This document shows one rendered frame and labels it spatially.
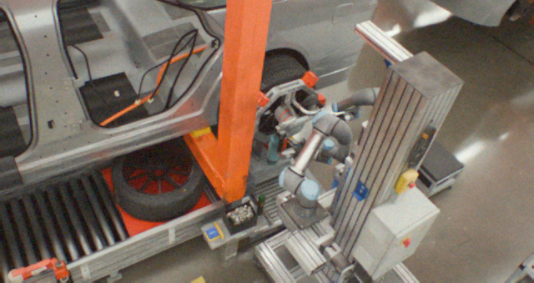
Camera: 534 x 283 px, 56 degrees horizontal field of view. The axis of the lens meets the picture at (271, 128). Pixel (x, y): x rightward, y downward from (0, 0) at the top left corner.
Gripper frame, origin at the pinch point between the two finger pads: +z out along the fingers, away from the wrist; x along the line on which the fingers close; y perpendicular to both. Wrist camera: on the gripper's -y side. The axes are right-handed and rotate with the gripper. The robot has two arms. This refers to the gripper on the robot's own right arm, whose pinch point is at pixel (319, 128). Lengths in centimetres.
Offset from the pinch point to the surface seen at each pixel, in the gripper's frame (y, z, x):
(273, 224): -76, 39, 17
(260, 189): -77, 30, -18
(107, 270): -65, 164, 2
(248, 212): -26, 71, 25
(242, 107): 61, 76, 10
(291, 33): 58, 8, -42
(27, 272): -34, 207, -1
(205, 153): -14, 79, -25
